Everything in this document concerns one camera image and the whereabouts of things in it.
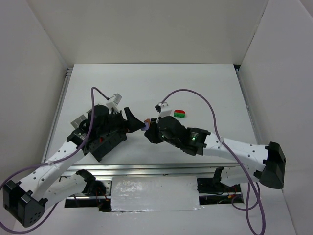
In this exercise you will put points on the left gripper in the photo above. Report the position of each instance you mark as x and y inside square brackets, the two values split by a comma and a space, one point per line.
[123, 121]

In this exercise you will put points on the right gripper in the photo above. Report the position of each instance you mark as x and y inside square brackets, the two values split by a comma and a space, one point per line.
[153, 132]

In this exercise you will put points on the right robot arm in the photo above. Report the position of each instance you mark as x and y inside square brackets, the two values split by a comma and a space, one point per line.
[259, 163]

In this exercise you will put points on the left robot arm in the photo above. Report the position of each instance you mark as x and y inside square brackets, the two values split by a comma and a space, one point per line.
[28, 198]

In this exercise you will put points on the red green arched lego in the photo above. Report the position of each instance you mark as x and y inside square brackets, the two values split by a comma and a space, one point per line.
[179, 113]

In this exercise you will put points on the black two-compartment container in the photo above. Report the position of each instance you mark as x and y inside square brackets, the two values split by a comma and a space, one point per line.
[102, 146]

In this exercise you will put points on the white two-compartment container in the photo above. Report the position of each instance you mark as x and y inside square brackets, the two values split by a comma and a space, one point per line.
[78, 122]

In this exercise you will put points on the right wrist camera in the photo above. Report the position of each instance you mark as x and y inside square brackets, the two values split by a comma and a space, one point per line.
[163, 110]

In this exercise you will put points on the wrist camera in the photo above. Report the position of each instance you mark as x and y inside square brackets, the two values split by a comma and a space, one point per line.
[163, 110]
[113, 102]

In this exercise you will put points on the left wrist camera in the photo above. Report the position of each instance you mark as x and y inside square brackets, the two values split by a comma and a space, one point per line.
[113, 102]

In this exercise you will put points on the aluminium front rail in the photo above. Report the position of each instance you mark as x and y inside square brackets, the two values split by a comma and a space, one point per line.
[144, 170]

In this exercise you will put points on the aluminium rail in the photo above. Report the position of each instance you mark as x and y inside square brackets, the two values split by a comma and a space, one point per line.
[247, 104]
[144, 170]
[57, 113]

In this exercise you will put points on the aluminium left rail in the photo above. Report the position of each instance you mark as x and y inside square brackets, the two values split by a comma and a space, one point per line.
[57, 113]

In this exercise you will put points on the aluminium right rail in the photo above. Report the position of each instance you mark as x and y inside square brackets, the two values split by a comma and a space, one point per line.
[247, 104]

